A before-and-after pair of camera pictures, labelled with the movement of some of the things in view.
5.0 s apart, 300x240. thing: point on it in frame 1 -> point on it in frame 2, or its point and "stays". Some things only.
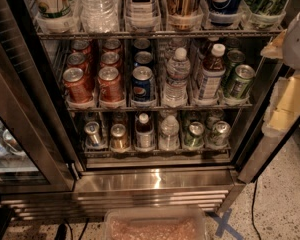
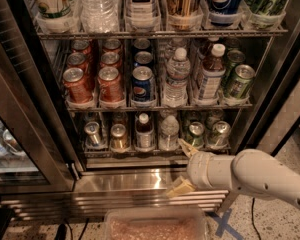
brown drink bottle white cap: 144,134 stays
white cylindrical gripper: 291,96 -> 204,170
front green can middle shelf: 239,83 stays
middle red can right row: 109,59 stays
